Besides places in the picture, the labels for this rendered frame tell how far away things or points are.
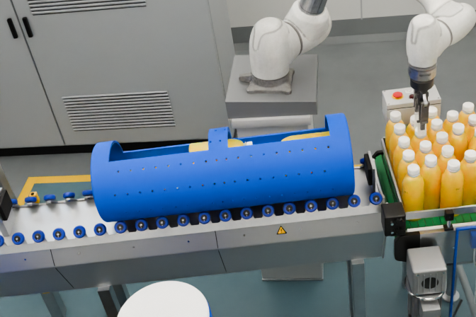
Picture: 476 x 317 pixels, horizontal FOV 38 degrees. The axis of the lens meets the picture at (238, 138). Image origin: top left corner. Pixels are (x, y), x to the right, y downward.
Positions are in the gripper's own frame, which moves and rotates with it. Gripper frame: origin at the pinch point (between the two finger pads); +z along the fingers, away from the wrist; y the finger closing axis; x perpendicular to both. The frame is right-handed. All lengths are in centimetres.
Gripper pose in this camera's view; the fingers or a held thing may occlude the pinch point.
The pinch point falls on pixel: (420, 124)
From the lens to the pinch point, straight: 246.6
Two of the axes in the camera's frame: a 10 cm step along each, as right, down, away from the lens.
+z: 1.3, 7.8, 6.1
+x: 9.9, -1.2, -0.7
